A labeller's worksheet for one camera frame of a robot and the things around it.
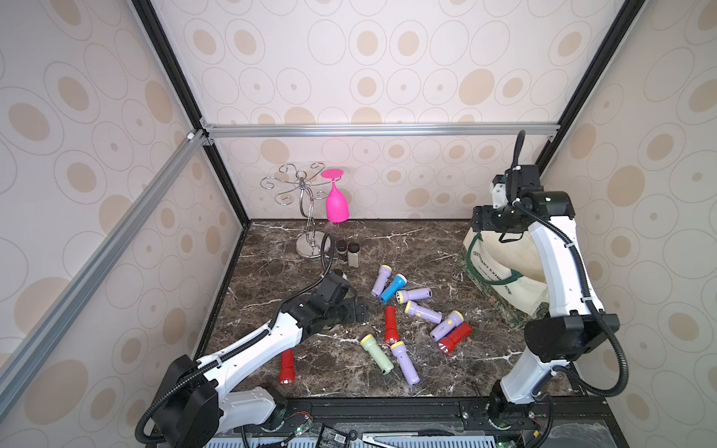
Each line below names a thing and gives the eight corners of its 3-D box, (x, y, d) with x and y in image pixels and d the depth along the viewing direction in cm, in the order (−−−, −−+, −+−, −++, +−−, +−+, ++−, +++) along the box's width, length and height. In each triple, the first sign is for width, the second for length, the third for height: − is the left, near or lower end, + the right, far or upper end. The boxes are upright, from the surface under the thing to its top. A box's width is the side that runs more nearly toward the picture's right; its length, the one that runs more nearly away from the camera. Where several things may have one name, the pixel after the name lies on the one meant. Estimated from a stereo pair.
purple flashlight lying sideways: (399, 307, 96) (400, 302, 93) (394, 297, 99) (395, 291, 96) (431, 298, 98) (433, 293, 95) (426, 289, 101) (428, 283, 98)
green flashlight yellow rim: (383, 377, 81) (384, 374, 79) (359, 343, 87) (359, 340, 86) (394, 368, 83) (395, 365, 81) (369, 335, 89) (369, 332, 87)
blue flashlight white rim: (377, 297, 98) (377, 292, 95) (398, 277, 103) (398, 272, 101) (385, 304, 96) (385, 299, 94) (406, 283, 102) (407, 278, 99)
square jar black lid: (348, 267, 107) (347, 252, 100) (349, 258, 110) (348, 243, 103) (358, 267, 107) (358, 252, 100) (359, 258, 110) (358, 243, 103)
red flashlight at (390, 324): (384, 342, 88) (384, 338, 86) (382, 309, 96) (383, 305, 94) (399, 342, 88) (400, 338, 86) (396, 309, 96) (397, 305, 94)
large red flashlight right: (446, 356, 86) (448, 353, 83) (436, 346, 88) (438, 342, 85) (471, 333, 90) (474, 329, 88) (461, 324, 93) (464, 320, 90)
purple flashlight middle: (402, 314, 95) (403, 309, 92) (406, 304, 97) (407, 299, 94) (438, 327, 91) (441, 323, 89) (441, 317, 94) (444, 312, 91)
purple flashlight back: (368, 293, 100) (368, 288, 97) (381, 269, 107) (382, 263, 104) (378, 297, 99) (378, 292, 96) (391, 273, 105) (392, 267, 103)
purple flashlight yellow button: (436, 344, 88) (439, 339, 85) (427, 335, 90) (430, 330, 87) (462, 323, 93) (465, 317, 89) (453, 314, 95) (456, 308, 91)
